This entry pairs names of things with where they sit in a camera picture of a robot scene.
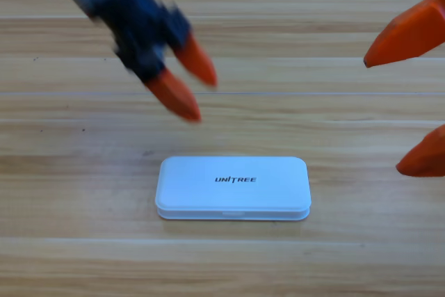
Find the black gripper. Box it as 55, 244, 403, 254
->
88, 0, 218, 123

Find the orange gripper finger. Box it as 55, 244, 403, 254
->
396, 125, 445, 178
363, 0, 445, 68

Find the white Unitree pencil case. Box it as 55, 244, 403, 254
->
154, 156, 312, 221

